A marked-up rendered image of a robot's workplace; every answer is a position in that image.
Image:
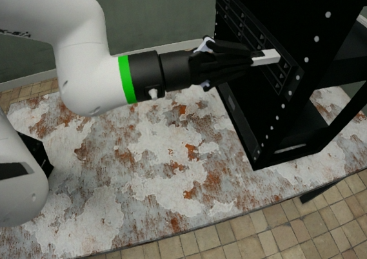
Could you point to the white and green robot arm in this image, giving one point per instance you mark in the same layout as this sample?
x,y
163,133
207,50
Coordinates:
x,y
91,82

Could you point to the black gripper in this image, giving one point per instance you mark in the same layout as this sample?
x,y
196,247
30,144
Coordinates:
x,y
211,69

